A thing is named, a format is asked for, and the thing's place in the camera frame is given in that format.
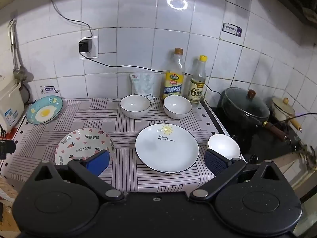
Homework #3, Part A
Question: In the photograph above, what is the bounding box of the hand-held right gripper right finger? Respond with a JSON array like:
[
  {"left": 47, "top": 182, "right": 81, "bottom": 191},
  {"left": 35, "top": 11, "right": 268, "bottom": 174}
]
[{"left": 189, "top": 149, "right": 285, "bottom": 201}]

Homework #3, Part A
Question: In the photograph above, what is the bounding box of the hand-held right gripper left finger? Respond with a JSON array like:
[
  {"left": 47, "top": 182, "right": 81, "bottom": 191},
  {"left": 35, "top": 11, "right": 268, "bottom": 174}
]
[{"left": 32, "top": 150, "right": 124, "bottom": 202}]

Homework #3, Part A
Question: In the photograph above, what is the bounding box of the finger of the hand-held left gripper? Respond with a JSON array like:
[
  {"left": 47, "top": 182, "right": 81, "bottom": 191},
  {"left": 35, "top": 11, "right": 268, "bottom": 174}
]
[{"left": 0, "top": 141, "right": 16, "bottom": 159}]

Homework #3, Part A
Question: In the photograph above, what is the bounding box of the small smooth white bowl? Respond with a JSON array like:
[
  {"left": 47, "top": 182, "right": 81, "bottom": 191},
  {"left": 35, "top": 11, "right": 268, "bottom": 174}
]
[{"left": 207, "top": 134, "right": 241, "bottom": 159}]

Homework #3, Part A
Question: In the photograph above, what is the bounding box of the pink heart print plate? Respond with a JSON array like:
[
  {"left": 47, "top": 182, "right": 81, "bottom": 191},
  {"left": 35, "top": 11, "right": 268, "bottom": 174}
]
[{"left": 54, "top": 128, "right": 116, "bottom": 166}]

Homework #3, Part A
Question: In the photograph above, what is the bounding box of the pink striped tablecloth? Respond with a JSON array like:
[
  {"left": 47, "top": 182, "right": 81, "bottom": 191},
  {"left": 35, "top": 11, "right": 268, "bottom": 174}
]
[{"left": 0, "top": 97, "right": 228, "bottom": 194}]

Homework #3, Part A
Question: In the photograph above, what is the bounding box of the black stove top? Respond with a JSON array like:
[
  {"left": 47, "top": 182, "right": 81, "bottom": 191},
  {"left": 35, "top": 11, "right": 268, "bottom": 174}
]
[{"left": 210, "top": 99, "right": 301, "bottom": 159}]

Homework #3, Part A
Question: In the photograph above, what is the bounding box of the white sun print plate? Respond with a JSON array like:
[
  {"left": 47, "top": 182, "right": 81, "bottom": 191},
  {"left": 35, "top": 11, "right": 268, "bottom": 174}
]
[{"left": 135, "top": 123, "right": 200, "bottom": 174}]

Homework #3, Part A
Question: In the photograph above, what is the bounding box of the white kitchen appliance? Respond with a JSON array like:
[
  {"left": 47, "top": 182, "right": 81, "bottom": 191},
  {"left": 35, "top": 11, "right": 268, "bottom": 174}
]
[{"left": 0, "top": 76, "right": 25, "bottom": 133}]

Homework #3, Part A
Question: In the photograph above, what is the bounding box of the blue egg print plate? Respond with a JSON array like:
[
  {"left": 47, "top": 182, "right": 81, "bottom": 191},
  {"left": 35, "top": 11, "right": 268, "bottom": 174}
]
[{"left": 26, "top": 95, "right": 63, "bottom": 125}]

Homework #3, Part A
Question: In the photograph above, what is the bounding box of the black wok with lid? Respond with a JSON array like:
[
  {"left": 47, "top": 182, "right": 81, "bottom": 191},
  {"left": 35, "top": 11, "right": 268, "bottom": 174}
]
[{"left": 221, "top": 87, "right": 289, "bottom": 142}]

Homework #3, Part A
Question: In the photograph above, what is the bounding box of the white ribbed bowl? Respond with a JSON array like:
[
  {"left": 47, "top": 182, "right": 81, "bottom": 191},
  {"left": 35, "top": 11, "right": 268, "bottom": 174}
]
[
  {"left": 120, "top": 95, "right": 151, "bottom": 119},
  {"left": 163, "top": 95, "right": 193, "bottom": 119}
]

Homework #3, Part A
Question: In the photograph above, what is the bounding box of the hanging metal ladle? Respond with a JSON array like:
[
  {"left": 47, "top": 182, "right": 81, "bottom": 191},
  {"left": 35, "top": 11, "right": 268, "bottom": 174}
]
[{"left": 10, "top": 20, "right": 26, "bottom": 80}]

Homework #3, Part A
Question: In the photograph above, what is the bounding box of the clear vinegar bottle yellow cap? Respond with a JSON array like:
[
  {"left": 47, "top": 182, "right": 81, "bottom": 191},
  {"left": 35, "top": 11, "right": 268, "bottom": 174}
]
[{"left": 189, "top": 55, "right": 207, "bottom": 105}]

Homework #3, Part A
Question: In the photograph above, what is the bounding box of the white plastic bag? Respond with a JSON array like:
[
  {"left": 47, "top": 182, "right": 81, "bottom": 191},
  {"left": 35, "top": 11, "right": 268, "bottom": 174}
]
[{"left": 129, "top": 72, "right": 158, "bottom": 103}]

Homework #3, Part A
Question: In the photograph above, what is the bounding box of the yellow label cooking wine bottle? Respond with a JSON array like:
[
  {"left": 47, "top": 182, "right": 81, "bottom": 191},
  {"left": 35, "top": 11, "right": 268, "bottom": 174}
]
[{"left": 163, "top": 48, "right": 186, "bottom": 100}]

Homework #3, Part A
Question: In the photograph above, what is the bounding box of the black charger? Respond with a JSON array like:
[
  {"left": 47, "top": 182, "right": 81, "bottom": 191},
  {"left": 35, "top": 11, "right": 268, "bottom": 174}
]
[{"left": 79, "top": 39, "right": 93, "bottom": 54}]

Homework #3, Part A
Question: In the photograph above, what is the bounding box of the black range hood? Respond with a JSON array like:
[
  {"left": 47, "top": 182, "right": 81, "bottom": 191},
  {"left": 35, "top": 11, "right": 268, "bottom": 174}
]
[{"left": 267, "top": 0, "right": 317, "bottom": 28}]

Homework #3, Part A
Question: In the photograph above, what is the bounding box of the small blue wall sticker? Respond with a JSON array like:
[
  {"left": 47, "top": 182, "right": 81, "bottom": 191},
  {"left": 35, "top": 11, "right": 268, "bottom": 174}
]
[{"left": 40, "top": 84, "right": 60, "bottom": 96}]

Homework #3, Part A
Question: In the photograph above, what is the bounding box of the black cable with plug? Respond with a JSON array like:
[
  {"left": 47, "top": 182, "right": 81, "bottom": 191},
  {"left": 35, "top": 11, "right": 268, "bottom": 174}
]
[{"left": 279, "top": 113, "right": 317, "bottom": 123}]

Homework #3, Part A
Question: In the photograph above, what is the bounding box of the white wall socket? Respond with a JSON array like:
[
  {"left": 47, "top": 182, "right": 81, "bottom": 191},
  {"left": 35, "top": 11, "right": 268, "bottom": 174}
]
[{"left": 79, "top": 36, "right": 99, "bottom": 60}]

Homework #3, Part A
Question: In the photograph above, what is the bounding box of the purple white wall sticker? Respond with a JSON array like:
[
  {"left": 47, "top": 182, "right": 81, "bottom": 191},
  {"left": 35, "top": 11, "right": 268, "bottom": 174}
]
[{"left": 222, "top": 22, "right": 243, "bottom": 37}]

